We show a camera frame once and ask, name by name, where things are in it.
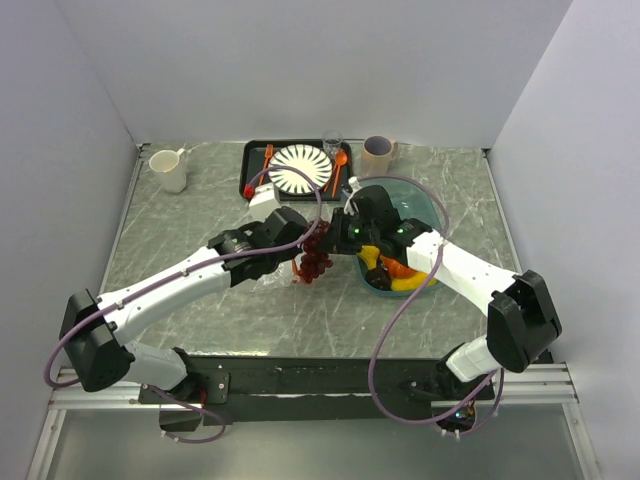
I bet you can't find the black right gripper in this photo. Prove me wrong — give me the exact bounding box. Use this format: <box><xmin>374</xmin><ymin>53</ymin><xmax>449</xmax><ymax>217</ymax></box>
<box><xmin>316</xmin><ymin>207</ymin><xmax>380</xmax><ymax>256</ymax></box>

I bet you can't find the red grape bunch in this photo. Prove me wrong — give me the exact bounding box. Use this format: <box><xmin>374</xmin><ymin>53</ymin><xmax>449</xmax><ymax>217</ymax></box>
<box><xmin>296</xmin><ymin>220</ymin><xmax>333</xmax><ymax>284</ymax></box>

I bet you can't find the clear zip top bag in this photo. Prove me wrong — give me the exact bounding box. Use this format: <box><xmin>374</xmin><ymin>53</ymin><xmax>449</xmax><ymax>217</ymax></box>
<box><xmin>252</xmin><ymin>250</ymin><xmax>303</xmax><ymax>291</ymax></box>

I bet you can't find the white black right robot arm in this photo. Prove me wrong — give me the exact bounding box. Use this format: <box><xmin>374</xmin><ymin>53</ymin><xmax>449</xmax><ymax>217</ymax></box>
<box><xmin>323</xmin><ymin>178</ymin><xmax>562</xmax><ymax>398</ymax></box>

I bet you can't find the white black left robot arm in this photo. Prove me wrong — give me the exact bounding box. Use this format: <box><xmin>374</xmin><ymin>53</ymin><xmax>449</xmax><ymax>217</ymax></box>
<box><xmin>60</xmin><ymin>207</ymin><xmax>308</xmax><ymax>402</ymax></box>

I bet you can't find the yellow lumpy food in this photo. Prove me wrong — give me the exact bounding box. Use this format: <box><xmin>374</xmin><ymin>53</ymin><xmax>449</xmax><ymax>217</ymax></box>
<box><xmin>357</xmin><ymin>245</ymin><xmax>380</xmax><ymax>270</ymax></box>

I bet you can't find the dark purple food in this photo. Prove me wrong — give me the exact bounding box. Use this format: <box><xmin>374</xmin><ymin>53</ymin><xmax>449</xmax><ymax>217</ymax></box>
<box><xmin>365</xmin><ymin>267</ymin><xmax>392</xmax><ymax>291</ymax></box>

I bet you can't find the teal transparent plastic container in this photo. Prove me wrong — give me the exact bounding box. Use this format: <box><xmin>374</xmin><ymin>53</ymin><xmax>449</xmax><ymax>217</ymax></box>
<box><xmin>354</xmin><ymin>175</ymin><xmax>442</xmax><ymax>298</ymax></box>

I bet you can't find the orange pumpkin toy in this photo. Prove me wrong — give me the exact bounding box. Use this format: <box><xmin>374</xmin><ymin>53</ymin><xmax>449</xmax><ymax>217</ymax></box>
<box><xmin>380</xmin><ymin>256</ymin><xmax>415</xmax><ymax>279</ymax></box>

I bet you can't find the black serving tray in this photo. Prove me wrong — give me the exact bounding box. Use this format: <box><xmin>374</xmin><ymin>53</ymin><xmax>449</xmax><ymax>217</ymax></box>
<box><xmin>238</xmin><ymin>139</ymin><xmax>353</xmax><ymax>202</ymax></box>

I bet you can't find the yellow banana toy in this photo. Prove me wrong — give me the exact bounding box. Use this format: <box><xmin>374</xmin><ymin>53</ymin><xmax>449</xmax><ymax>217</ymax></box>
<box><xmin>391</xmin><ymin>272</ymin><xmax>428</xmax><ymax>292</ymax></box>

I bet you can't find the white black striped plate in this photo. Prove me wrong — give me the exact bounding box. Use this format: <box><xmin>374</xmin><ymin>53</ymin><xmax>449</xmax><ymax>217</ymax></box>
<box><xmin>268</xmin><ymin>144</ymin><xmax>333</xmax><ymax>196</ymax></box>

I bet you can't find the beige mug purple inside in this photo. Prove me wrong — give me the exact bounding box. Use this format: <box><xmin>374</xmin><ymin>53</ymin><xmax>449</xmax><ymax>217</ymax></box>
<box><xmin>361</xmin><ymin>135</ymin><xmax>398</xmax><ymax>176</ymax></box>

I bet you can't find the orange plastic spoon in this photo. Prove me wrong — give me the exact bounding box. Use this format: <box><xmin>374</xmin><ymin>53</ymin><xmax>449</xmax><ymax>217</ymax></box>
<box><xmin>331</xmin><ymin>150</ymin><xmax>349</xmax><ymax>198</ymax></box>

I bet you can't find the orange plastic fork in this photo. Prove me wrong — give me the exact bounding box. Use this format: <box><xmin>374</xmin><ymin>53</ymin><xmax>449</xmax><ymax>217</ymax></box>
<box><xmin>258</xmin><ymin>144</ymin><xmax>274</xmax><ymax>186</ymax></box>

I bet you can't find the clear drinking glass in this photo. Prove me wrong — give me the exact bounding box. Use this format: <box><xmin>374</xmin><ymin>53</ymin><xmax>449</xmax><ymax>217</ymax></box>
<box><xmin>322</xmin><ymin>130</ymin><xmax>343</xmax><ymax>160</ymax></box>

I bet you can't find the white mug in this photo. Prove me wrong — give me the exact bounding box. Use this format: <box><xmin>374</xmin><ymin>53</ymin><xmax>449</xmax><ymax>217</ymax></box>
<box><xmin>148</xmin><ymin>148</ymin><xmax>187</xmax><ymax>194</ymax></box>

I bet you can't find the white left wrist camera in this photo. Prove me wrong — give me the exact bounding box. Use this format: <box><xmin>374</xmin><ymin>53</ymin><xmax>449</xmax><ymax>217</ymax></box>
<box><xmin>249</xmin><ymin>183</ymin><xmax>281</xmax><ymax>221</ymax></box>

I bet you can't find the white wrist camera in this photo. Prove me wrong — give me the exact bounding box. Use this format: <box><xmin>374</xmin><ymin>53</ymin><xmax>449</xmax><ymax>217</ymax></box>
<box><xmin>249</xmin><ymin>183</ymin><xmax>281</xmax><ymax>221</ymax></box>
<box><xmin>342</xmin><ymin>176</ymin><xmax>361</xmax><ymax>215</ymax></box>

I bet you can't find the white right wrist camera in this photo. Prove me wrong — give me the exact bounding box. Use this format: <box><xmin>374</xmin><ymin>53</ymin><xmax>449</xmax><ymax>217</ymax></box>
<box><xmin>342</xmin><ymin>176</ymin><xmax>361</xmax><ymax>215</ymax></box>

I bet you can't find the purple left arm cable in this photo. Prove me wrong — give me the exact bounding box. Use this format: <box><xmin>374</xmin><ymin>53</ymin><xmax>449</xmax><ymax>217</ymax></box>
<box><xmin>43</xmin><ymin>166</ymin><xmax>324</xmax><ymax>389</ymax></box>

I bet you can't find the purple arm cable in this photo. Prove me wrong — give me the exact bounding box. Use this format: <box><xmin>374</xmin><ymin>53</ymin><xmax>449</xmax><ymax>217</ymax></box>
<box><xmin>367</xmin><ymin>174</ymin><xmax>505</xmax><ymax>436</ymax></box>
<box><xmin>43</xmin><ymin>166</ymin><xmax>324</xmax><ymax>389</ymax></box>

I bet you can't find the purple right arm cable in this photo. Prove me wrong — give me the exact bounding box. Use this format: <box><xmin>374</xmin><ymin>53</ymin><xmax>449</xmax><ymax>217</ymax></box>
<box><xmin>367</xmin><ymin>174</ymin><xmax>505</xmax><ymax>436</ymax></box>

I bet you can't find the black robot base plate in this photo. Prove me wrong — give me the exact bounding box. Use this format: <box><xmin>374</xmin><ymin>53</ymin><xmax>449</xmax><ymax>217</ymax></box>
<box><xmin>169</xmin><ymin>356</ymin><xmax>494</xmax><ymax>423</ymax></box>

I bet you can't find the aluminium frame rail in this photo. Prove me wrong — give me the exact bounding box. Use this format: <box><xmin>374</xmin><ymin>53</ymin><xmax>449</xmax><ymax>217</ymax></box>
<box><xmin>48</xmin><ymin>364</ymin><xmax>579</xmax><ymax>410</ymax></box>

